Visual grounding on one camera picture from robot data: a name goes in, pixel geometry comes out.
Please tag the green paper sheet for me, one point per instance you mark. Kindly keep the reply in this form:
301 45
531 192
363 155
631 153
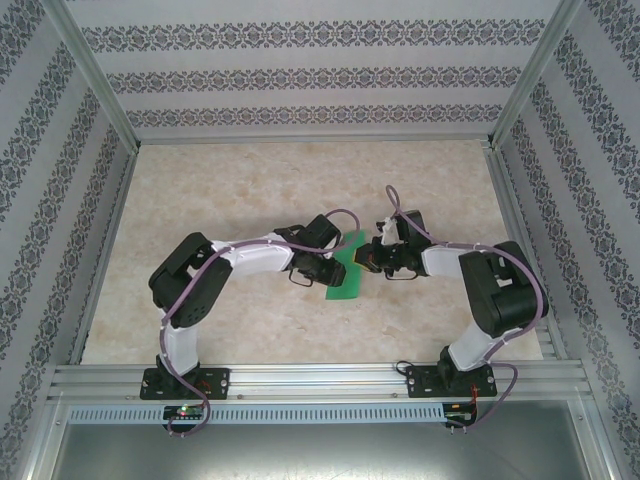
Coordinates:
350 285

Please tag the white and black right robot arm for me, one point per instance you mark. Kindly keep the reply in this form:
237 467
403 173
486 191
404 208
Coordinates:
445 260

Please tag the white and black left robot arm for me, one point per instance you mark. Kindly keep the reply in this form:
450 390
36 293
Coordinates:
260 257

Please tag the small circuit board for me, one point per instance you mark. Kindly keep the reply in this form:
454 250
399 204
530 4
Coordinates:
460 415

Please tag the circuit board with green light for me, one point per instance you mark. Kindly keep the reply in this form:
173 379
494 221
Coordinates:
185 412

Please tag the aluminium mounting rail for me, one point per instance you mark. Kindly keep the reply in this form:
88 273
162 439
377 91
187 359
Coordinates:
320 380

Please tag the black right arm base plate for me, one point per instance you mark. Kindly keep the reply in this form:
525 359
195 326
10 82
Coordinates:
425 385

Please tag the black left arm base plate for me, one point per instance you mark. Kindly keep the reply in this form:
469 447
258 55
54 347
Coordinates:
215 380

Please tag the aluminium frame post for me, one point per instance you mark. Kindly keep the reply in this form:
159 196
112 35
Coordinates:
104 85
528 75

